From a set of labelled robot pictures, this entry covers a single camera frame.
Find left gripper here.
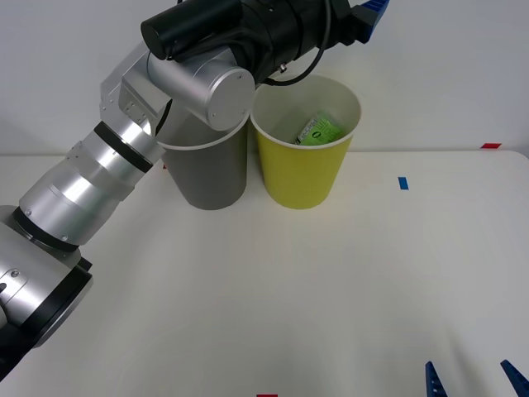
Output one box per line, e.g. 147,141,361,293
330,0,392,47

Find grey plastic waste bin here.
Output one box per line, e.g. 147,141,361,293
155,86,252,211

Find green label plastic bottle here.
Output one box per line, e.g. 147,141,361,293
291,112,346,146

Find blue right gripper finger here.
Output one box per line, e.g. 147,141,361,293
425,361,449,397
500,359,529,397

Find yellow-green plastic waste bin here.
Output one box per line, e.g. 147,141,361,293
250,74,363,211

